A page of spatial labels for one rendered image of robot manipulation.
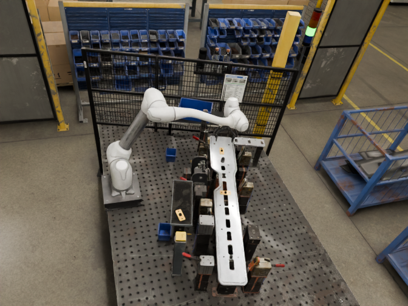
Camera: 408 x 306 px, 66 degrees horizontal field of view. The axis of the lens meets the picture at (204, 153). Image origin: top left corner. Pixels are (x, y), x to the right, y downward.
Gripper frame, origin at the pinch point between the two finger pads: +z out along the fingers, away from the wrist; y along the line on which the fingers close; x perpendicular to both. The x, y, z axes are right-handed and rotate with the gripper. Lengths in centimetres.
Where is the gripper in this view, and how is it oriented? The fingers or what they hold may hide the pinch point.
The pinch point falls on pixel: (224, 139)
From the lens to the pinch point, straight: 266.2
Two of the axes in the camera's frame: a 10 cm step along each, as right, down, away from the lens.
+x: -0.1, -6.9, 7.2
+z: -1.2, 7.2, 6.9
